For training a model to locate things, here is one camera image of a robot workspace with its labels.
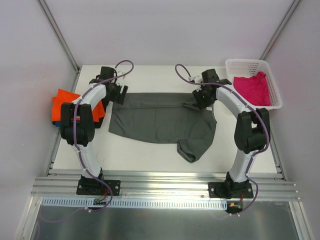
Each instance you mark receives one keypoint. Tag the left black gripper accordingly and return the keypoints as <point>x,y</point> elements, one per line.
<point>122,94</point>

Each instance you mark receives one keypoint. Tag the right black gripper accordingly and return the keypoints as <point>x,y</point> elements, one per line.
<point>202,100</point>

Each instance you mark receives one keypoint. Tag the dark grey t shirt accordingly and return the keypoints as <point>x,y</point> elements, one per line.
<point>165,118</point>

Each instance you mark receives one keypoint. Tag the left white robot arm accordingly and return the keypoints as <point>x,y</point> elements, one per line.
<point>77,125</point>

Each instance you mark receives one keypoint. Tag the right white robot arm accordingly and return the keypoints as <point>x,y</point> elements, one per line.
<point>251,136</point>

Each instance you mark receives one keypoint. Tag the black folded t shirt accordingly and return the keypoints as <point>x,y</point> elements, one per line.
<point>98,113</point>

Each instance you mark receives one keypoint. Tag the white plastic basket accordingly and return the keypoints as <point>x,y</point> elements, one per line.
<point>250,67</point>

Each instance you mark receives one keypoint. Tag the pink t shirt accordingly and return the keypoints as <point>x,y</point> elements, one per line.
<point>254,89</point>

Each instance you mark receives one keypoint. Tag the orange folded t shirt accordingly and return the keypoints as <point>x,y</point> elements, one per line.
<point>64,96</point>

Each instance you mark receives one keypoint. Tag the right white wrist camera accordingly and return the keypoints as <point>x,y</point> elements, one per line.
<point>196,81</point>

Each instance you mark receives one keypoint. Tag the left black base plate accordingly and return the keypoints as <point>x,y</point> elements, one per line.
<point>92,187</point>

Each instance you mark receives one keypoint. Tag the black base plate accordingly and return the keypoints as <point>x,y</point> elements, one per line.
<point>223,191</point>
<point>92,187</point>

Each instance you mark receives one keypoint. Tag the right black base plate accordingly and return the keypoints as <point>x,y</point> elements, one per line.
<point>223,191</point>

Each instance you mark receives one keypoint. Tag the aluminium mounting rail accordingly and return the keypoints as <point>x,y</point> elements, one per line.
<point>165,185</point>

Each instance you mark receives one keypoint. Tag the white slotted cable duct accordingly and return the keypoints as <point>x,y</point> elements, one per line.
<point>90,202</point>

